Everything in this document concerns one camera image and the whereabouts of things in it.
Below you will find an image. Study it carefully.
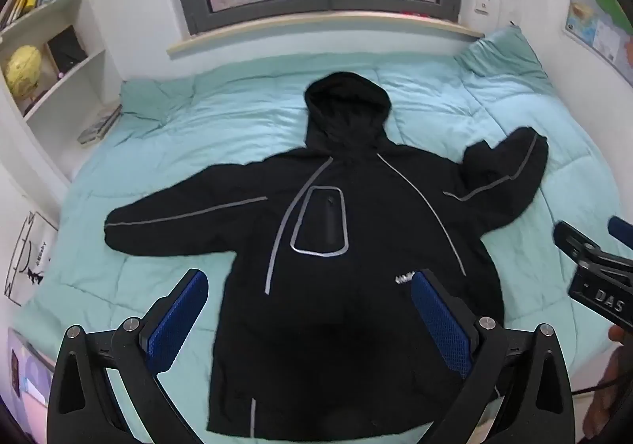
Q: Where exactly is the teal quilted blanket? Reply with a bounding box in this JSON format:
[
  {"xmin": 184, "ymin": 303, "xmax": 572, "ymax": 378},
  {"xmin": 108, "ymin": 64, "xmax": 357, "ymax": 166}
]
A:
[{"xmin": 10, "ymin": 26, "xmax": 625, "ymax": 444}]

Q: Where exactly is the white sketch poster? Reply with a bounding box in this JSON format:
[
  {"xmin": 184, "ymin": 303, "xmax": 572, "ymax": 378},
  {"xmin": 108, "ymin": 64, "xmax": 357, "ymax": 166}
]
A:
[{"xmin": 4, "ymin": 211, "xmax": 59, "ymax": 307}]

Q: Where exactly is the wooden windowsill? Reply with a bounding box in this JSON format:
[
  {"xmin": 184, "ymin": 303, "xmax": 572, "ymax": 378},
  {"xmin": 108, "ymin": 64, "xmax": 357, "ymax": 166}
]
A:
[{"xmin": 167, "ymin": 11, "xmax": 486, "ymax": 57}]

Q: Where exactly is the black hooded jacket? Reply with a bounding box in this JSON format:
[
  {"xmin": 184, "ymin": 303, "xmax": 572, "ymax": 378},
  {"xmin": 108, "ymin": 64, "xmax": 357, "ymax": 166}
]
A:
[{"xmin": 104, "ymin": 71, "xmax": 550, "ymax": 440}]

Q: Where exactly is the teal pillow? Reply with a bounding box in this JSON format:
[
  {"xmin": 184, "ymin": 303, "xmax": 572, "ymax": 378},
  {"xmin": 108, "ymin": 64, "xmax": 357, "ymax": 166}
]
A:
[{"xmin": 454, "ymin": 26, "xmax": 555, "ymax": 96}]

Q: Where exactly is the person's right hand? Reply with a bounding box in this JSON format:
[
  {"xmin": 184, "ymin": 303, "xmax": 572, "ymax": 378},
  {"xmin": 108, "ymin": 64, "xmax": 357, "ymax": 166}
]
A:
[{"xmin": 582, "ymin": 326, "xmax": 633, "ymax": 441}]

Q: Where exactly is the black box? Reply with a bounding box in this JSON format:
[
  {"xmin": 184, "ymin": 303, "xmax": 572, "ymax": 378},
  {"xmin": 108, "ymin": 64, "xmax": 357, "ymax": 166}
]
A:
[{"xmin": 46, "ymin": 25, "xmax": 88, "ymax": 72}]

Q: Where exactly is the stack of flat books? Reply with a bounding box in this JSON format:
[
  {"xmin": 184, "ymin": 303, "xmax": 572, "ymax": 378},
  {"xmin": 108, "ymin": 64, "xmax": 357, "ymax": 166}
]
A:
[{"xmin": 76, "ymin": 104, "xmax": 123, "ymax": 146}]

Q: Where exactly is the wall map poster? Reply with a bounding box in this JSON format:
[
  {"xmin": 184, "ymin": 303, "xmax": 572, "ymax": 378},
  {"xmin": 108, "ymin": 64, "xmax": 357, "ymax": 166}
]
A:
[{"xmin": 564, "ymin": 0, "xmax": 633, "ymax": 86}]

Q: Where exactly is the colourful paper sheet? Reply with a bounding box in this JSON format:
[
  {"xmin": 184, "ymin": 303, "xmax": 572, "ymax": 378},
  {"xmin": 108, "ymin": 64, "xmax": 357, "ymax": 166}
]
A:
[{"xmin": 6, "ymin": 326, "xmax": 56, "ymax": 408}]

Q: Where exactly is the white bookshelf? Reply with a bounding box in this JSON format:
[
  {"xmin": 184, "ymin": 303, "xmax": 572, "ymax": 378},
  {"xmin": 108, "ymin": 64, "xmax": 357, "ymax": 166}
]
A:
[{"xmin": 0, "ymin": 0, "xmax": 123, "ymax": 200}]

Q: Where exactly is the yellow globe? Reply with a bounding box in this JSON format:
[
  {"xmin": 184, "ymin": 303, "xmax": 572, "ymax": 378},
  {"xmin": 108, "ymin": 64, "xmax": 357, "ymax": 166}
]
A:
[{"xmin": 4, "ymin": 45, "xmax": 46, "ymax": 102}]

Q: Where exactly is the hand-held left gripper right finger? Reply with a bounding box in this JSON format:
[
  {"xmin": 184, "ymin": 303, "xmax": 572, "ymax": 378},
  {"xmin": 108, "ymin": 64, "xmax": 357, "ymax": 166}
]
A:
[{"xmin": 410, "ymin": 268, "xmax": 577, "ymax": 444}]

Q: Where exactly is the black cable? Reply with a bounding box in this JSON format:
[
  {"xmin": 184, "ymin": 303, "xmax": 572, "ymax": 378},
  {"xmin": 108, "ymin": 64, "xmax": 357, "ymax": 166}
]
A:
[{"xmin": 572, "ymin": 369, "xmax": 625, "ymax": 396}]

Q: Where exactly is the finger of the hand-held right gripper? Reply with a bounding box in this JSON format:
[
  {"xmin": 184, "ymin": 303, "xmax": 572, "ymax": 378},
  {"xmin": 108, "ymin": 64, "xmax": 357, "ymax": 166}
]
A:
[
  {"xmin": 553, "ymin": 220, "xmax": 625, "ymax": 273},
  {"xmin": 607, "ymin": 215, "xmax": 633, "ymax": 251}
]

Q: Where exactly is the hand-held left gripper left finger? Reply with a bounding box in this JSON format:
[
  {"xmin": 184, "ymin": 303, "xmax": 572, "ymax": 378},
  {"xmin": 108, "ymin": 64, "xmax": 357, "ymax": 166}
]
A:
[{"xmin": 47, "ymin": 268, "xmax": 209, "ymax": 444}]

